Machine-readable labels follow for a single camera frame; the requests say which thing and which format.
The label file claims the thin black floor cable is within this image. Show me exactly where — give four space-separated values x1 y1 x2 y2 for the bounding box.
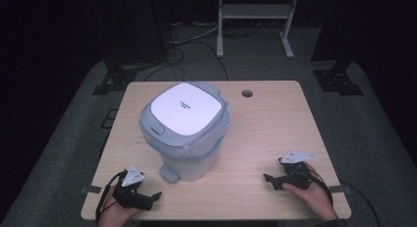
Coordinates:
338 179 383 227

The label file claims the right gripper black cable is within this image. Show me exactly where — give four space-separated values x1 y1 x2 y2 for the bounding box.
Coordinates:
303 161 334 206

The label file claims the person's right hand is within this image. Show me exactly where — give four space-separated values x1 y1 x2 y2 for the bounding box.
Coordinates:
281 162 339 222

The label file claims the white floor cable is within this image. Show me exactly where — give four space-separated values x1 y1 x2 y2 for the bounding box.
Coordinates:
170 24 220 45

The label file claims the white metal stand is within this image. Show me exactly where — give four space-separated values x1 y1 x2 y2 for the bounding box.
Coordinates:
215 0 301 60

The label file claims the black stand base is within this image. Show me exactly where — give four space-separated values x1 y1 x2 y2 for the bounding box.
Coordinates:
312 59 365 96
91 58 141 96

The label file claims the white pedal trash can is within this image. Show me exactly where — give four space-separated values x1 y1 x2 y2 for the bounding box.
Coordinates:
139 81 231 184

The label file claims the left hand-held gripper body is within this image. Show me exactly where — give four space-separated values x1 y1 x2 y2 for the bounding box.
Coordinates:
112 164 152 211

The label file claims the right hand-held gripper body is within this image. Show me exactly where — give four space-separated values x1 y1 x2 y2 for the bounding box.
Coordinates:
277 149 316 191

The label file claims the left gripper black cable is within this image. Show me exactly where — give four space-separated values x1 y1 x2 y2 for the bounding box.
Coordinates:
94 169 128 225

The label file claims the person's left hand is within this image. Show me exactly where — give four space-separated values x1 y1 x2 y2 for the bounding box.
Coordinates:
96 185 143 227

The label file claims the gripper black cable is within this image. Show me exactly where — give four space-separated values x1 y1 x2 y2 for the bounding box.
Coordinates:
303 161 334 206
94 169 128 225

